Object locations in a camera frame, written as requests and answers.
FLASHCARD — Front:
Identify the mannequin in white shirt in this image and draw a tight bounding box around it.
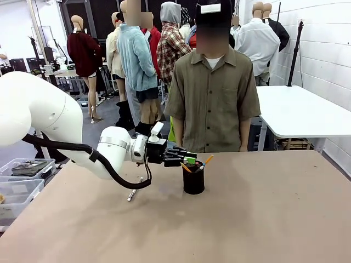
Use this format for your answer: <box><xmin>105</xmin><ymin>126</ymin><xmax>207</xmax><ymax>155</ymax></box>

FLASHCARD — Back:
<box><xmin>234</xmin><ymin>1</ymin><xmax>281</xmax><ymax>86</ymax></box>

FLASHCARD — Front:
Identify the mannequin in red jacket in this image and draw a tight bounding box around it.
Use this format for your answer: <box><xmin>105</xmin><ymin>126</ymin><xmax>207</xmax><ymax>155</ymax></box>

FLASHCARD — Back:
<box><xmin>140</xmin><ymin>12</ymin><xmax>163</xmax><ymax>83</ymax></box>

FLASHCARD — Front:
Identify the person's right forearm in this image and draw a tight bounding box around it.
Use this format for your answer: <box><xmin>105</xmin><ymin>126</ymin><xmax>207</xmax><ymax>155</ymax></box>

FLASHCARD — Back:
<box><xmin>172</xmin><ymin>116</ymin><xmax>185</xmax><ymax>151</ymax></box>

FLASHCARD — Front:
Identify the black cap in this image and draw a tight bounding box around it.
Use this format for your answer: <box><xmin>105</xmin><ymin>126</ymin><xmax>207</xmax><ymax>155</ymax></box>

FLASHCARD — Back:
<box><xmin>195</xmin><ymin>0</ymin><xmax>234</xmax><ymax>30</ymax></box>

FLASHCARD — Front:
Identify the wooden pallet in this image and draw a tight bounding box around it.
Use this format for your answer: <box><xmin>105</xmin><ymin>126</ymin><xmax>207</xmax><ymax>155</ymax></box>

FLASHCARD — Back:
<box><xmin>275</xmin><ymin>138</ymin><xmax>315</xmax><ymax>151</ymax></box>

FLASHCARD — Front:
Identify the black left arm cable sleeve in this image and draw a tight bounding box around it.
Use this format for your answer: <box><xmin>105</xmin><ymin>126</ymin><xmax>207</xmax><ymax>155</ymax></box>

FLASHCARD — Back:
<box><xmin>21</xmin><ymin>133</ymin><xmax>152</xmax><ymax>190</ymax></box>

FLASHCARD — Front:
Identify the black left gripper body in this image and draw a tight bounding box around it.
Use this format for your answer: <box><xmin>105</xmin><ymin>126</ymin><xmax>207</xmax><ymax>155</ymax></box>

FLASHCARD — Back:
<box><xmin>145</xmin><ymin>138</ymin><xmax>167</xmax><ymax>165</ymax></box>

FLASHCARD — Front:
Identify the clear bin with dark contents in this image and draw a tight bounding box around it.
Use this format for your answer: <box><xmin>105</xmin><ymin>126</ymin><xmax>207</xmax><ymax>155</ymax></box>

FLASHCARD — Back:
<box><xmin>0</xmin><ymin>158</ymin><xmax>57</xmax><ymax>182</ymax></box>

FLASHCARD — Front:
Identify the mannequin in plaid shirt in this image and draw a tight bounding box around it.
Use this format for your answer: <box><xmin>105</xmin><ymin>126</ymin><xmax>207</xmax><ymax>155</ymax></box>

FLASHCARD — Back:
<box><xmin>156</xmin><ymin>1</ymin><xmax>193</xmax><ymax>143</ymax></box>

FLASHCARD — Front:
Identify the figure in blue shirt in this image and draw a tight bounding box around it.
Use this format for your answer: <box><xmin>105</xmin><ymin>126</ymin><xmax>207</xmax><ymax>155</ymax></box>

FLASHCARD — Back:
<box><xmin>188</xmin><ymin>24</ymin><xmax>199</xmax><ymax>50</ymax></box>

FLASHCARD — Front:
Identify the mannequin in cream jacket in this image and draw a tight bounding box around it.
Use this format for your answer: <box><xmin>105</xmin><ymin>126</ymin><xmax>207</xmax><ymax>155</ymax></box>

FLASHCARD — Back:
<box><xmin>105</xmin><ymin>12</ymin><xmax>127</xmax><ymax>102</ymax></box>

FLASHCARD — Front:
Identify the person in olive shirt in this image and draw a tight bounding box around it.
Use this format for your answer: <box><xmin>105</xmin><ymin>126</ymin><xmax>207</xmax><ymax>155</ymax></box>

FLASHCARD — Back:
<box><xmin>163</xmin><ymin>0</ymin><xmax>262</xmax><ymax>153</ymax></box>

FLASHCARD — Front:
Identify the mannequin in light blue fleece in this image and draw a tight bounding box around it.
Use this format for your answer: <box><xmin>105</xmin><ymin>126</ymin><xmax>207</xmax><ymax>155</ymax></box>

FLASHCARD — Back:
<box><xmin>116</xmin><ymin>0</ymin><xmax>163</xmax><ymax>138</ymax></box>

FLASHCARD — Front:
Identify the clear plastic storage bin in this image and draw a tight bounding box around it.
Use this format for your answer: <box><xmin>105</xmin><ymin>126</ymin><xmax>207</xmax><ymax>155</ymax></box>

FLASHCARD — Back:
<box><xmin>0</xmin><ymin>179</ymin><xmax>46</xmax><ymax>220</ymax></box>

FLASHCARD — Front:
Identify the large white table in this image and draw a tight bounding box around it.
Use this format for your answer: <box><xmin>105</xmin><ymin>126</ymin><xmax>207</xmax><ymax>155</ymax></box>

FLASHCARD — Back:
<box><xmin>256</xmin><ymin>85</ymin><xmax>351</xmax><ymax>154</ymax></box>

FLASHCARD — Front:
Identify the mannequin in maroon sweater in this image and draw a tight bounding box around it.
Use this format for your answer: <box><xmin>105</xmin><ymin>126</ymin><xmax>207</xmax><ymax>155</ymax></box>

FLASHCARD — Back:
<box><xmin>66</xmin><ymin>15</ymin><xmax>104</xmax><ymax>123</ymax></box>

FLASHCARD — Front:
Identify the silver pen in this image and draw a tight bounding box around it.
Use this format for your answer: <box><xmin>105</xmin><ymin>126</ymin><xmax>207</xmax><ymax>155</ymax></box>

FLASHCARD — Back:
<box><xmin>127</xmin><ymin>176</ymin><xmax>144</xmax><ymax>202</ymax></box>

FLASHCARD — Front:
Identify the black clothes pile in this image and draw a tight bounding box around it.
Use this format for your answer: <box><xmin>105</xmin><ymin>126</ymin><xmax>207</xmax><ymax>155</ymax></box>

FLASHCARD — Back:
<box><xmin>115</xmin><ymin>100</ymin><xmax>135</xmax><ymax>131</ymax></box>

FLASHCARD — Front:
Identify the person's left forearm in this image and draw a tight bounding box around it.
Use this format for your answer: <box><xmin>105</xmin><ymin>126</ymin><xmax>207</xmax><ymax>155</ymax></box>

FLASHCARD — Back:
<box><xmin>239</xmin><ymin>118</ymin><xmax>252</xmax><ymax>152</ymax></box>

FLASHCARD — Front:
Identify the black computer monitor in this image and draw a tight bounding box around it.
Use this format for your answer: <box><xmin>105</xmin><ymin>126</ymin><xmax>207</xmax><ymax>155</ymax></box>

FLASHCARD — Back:
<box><xmin>26</xmin><ymin>57</ymin><xmax>42</xmax><ymax>72</ymax></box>
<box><xmin>9</xmin><ymin>58</ymin><xmax>28</xmax><ymax>72</ymax></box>

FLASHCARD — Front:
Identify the mannequin in patterned hood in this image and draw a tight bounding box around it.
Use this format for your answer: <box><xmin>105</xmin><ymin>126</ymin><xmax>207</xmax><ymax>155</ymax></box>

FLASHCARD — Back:
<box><xmin>179</xmin><ymin>7</ymin><xmax>197</xmax><ymax>42</ymax></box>

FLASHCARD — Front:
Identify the black mesh pen holder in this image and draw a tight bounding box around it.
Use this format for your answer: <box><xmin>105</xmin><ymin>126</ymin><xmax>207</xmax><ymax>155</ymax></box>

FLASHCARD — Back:
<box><xmin>182</xmin><ymin>161</ymin><xmax>206</xmax><ymax>195</ymax></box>

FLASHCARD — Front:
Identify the mannequin in black jacket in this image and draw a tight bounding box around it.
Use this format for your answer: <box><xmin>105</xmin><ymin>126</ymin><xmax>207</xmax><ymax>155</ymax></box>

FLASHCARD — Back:
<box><xmin>262</xmin><ymin>2</ymin><xmax>291</xmax><ymax>53</ymax></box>

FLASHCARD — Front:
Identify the black tripod stand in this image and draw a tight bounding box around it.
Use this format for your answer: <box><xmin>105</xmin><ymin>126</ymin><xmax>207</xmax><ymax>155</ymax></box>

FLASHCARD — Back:
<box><xmin>286</xmin><ymin>18</ymin><xmax>307</xmax><ymax>88</ymax></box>

